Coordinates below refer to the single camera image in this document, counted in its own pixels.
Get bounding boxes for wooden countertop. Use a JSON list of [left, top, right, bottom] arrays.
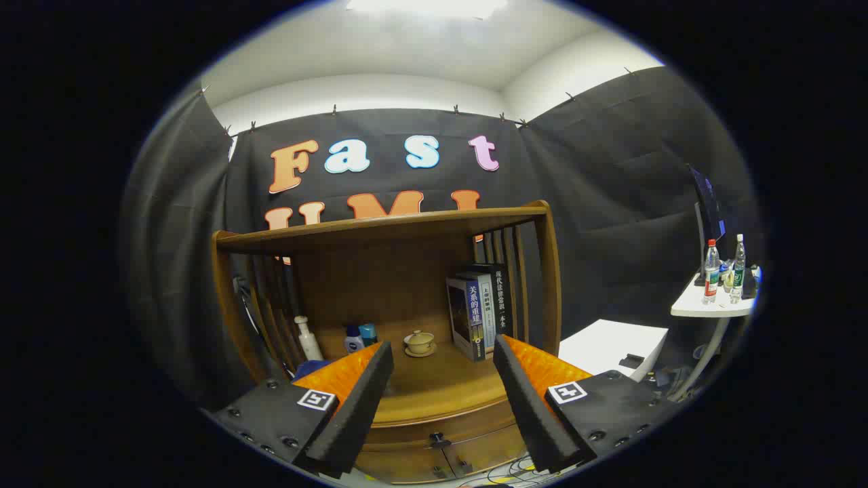
[[315, 337, 530, 428]]

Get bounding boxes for black spine book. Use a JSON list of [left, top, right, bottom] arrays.
[[475, 263, 516, 341]]

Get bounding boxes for blue towel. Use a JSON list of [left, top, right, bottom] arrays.
[[293, 359, 333, 382]]

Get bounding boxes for white drawer unit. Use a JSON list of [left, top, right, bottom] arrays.
[[557, 319, 669, 384]]

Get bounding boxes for black monitor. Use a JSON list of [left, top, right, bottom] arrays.
[[688, 165, 726, 285]]

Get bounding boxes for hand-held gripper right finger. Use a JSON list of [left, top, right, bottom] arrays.
[[493, 334, 686, 474]]

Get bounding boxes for black backdrop cloth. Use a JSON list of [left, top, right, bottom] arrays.
[[121, 66, 764, 407]]

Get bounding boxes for beige lidded tea cup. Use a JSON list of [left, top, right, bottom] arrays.
[[403, 330, 437, 358]]

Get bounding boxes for floor cables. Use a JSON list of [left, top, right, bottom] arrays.
[[475, 453, 543, 486]]

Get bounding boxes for red label water bottle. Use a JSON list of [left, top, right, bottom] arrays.
[[703, 239, 720, 304]]

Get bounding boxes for wooden cabinet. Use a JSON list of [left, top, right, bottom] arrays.
[[211, 200, 562, 485]]

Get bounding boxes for green label water bottle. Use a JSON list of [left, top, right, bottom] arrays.
[[730, 234, 747, 304]]

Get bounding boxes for white side table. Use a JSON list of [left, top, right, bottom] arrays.
[[671, 268, 760, 401]]

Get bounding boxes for blue cover book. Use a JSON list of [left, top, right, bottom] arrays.
[[446, 277, 487, 362]]

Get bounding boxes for white pump bottle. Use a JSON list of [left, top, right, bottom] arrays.
[[294, 316, 324, 361]]

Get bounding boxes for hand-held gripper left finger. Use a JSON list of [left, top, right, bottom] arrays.
[[203, 341, 395, 479]]

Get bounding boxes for wooden drawer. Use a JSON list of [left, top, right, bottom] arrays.
[[359, 401, 528, 453]]

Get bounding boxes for grey spine book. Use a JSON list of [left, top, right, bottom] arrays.
[[461, 272, 497, 354]]

